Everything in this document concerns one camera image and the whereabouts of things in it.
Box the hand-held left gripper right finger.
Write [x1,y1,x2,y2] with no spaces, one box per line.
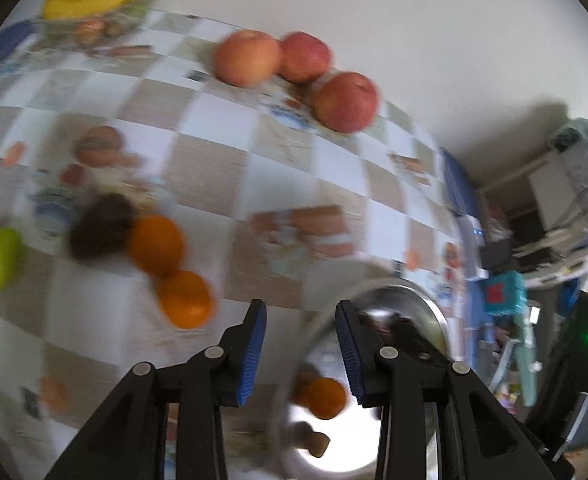
[335,300,575,480]

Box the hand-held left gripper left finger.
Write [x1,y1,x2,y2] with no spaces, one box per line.
[44,299,268,480]

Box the orange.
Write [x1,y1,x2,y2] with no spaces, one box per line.
[156,270,214,330]
[304,377,347,420]
[126,215,185,277]

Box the stainless steel plate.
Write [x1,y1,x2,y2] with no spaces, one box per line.
[269,280,450,480]

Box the teal box with red patch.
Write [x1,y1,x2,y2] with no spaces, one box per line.
[481,270,527,317]

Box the white device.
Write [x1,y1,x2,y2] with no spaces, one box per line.
[466,215,487,250]

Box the checkered printed tablecloth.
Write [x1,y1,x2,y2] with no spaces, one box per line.
[0,7,487,480]

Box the dark brown wrinkled fruit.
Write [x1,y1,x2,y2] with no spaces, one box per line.
[68,192,137,262]

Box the black device with green light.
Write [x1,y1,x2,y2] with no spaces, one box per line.
[524,290,588,461]

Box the red apple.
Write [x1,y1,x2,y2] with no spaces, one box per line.
[314,72,379,134]
[278,31,332,85]
[213,30,281,87]

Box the white shelf unit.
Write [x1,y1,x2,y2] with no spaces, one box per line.
[479,150,588,286]

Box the pale green plastic bag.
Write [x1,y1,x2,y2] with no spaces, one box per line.
[549,117,588,201]

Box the clear plastic container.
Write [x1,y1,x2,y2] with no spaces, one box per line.
[36,0,152,52]

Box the small reddish fruit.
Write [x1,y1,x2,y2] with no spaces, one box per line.
[76,19,107,45]

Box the yellow banana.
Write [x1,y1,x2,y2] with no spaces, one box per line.
[41,0,131,22]

